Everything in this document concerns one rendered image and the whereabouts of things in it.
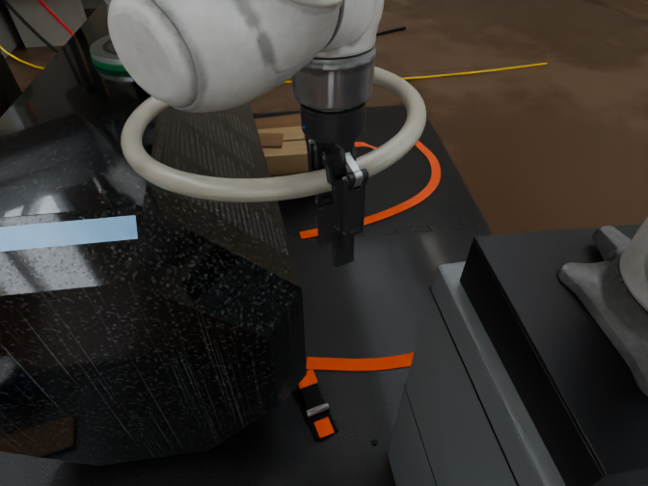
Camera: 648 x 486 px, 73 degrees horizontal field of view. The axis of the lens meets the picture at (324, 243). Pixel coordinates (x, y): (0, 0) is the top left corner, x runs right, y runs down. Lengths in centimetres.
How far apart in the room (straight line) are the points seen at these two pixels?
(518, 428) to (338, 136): 40
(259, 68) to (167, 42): 6
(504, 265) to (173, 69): 48
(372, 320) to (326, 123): 119
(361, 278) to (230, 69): 149
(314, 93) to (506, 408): 43
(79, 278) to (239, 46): 58
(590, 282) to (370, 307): 111
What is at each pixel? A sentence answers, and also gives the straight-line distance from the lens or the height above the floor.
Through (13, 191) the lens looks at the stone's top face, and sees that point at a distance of 90.
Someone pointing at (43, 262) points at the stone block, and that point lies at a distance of 82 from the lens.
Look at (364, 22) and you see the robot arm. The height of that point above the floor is 118.
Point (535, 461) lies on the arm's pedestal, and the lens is 60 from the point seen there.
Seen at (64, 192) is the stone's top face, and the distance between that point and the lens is 85.
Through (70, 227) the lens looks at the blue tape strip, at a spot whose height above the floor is 85.
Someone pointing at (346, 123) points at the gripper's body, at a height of 108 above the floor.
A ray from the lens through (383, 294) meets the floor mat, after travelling 169.
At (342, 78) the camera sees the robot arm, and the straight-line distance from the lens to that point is 47.
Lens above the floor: 132
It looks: 44 degrees down
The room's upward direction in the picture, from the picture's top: straight up
